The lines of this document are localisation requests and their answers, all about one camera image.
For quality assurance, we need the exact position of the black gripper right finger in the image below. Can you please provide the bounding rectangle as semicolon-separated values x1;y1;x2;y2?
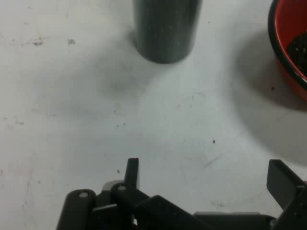
266;159;307;230

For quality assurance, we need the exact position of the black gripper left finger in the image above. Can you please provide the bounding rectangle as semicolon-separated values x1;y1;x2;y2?
56;157;207;230

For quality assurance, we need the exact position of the clear plastic screw-top jar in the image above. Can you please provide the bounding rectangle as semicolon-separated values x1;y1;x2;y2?
132;0;203;65

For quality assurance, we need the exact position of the red bowl with black rim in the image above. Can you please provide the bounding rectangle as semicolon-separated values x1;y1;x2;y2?
268;0;307;97

